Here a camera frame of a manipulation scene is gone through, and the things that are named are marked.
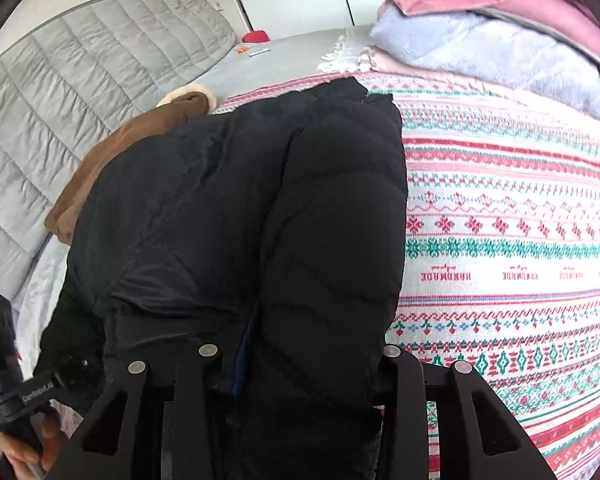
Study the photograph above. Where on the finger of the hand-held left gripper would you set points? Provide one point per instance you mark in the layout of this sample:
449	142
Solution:
80	375

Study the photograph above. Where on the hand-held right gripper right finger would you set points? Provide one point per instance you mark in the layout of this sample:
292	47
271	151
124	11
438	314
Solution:
400	385

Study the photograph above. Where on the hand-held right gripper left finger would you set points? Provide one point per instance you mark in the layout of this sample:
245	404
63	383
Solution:
200	390

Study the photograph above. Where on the black puffer jacket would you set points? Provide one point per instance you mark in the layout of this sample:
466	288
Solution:
260	210

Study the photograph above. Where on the person's left hand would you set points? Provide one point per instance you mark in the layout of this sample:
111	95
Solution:
25	455

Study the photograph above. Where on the red green patterned blanket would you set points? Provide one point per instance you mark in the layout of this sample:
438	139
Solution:
505	210

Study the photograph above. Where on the brown coat with fur trim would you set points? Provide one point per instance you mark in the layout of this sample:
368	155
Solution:
130	140

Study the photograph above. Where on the grey quilted headboard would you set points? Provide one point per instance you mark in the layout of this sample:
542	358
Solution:
70	70

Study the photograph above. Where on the white fringed cloth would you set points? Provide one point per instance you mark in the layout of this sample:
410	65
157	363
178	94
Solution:
345	52

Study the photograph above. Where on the small white stick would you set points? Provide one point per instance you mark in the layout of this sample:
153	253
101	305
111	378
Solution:
259	51

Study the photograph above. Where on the lavender fleece blanket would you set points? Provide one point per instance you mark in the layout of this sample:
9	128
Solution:
480	45

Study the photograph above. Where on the small red object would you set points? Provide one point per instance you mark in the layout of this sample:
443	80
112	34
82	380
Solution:
256	37

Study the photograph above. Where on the white wall socket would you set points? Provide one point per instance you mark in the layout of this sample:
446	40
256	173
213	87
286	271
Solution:
219	5

